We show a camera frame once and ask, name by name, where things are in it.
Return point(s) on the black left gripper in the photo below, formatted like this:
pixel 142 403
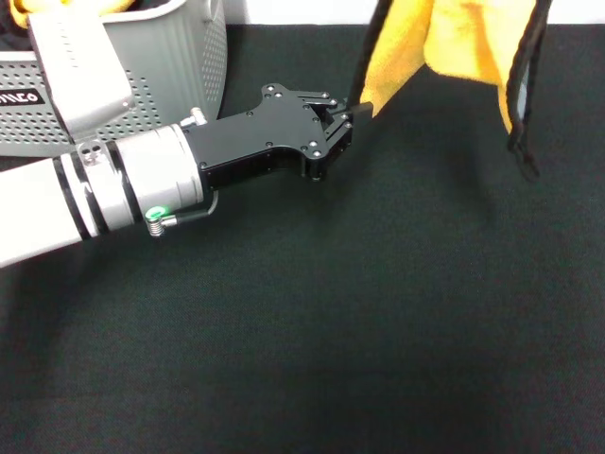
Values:
pixel 255 137

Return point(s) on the grey perforated storage basket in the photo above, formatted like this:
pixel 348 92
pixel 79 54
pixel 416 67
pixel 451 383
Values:
pixel 165 57

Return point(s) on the black tablecloth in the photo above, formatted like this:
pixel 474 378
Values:
pixel 331 331

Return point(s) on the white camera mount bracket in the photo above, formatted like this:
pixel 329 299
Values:
pixel 92 152

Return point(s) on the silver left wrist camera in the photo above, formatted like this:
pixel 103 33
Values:
pixel 75 71

